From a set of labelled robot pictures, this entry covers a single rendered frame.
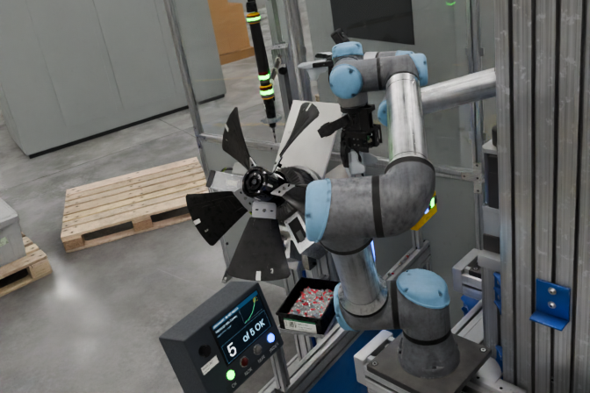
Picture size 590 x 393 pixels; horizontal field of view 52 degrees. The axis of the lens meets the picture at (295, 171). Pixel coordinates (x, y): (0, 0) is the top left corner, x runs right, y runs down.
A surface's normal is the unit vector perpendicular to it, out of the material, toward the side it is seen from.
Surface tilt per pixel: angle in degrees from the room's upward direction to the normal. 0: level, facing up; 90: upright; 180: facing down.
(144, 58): 90
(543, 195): 90
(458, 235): 90
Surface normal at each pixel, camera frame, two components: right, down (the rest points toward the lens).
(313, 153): -0.57, -0.28
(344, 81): -0.15, 0.41
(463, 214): -0.61, 0.40
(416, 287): -0.03, -0.91
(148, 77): 0.55, 0.26
